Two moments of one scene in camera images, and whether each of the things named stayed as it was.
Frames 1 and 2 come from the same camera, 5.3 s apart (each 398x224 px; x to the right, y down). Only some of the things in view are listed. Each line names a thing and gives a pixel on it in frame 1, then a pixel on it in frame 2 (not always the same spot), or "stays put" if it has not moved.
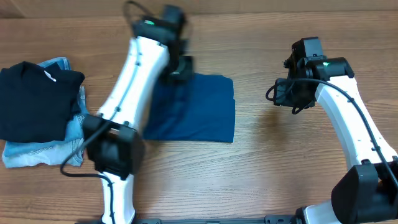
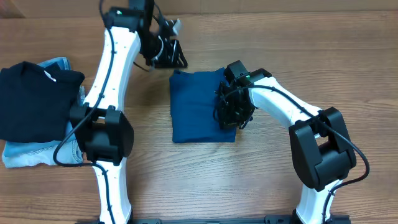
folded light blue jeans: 19,154 stays put
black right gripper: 286,96 -> 230,112
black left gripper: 181,70 -> 169,55
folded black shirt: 36,102 stays put
